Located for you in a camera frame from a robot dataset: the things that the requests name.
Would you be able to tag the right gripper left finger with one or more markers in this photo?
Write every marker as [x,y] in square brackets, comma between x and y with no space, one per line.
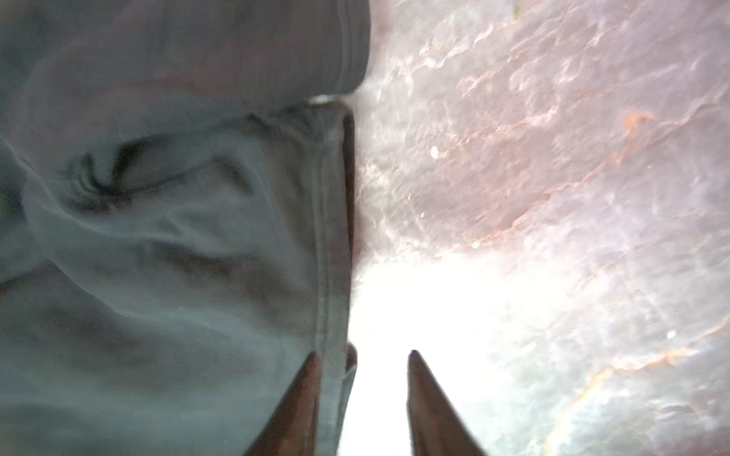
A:
[292,430]

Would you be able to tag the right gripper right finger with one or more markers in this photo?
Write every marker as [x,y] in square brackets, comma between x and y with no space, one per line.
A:
[435,427]

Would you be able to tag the black shorts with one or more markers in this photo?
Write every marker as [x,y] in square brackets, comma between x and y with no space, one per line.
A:
[176,231]

